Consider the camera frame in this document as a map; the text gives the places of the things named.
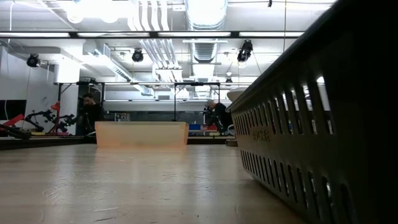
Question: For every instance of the black background robot arm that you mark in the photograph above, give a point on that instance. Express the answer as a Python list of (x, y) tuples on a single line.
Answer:
[(46, 114), (211, 119)]

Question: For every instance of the person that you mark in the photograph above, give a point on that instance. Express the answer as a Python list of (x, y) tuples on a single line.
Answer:
[(222, 115), (90, 116)]

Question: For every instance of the black ceiling spotlight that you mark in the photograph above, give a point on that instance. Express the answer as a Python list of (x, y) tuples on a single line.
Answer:
[(245, 51), (32, 60), (137, 56)]

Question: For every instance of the black slotted plastic basket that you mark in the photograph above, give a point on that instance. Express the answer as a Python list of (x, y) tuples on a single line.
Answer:
[(311, 155)]

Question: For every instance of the red stand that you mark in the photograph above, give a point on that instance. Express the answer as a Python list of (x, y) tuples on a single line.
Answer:
[(57, 107)]

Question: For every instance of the black monitor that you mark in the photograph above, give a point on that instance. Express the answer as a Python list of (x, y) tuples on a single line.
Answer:
[(12, 109)]

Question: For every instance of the black background rig frame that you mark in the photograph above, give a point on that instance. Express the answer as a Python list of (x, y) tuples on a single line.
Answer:
[(174, 102)]

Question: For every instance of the black aluminium table frame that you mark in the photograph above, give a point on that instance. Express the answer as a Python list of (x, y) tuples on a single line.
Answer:
[(46, 142)]

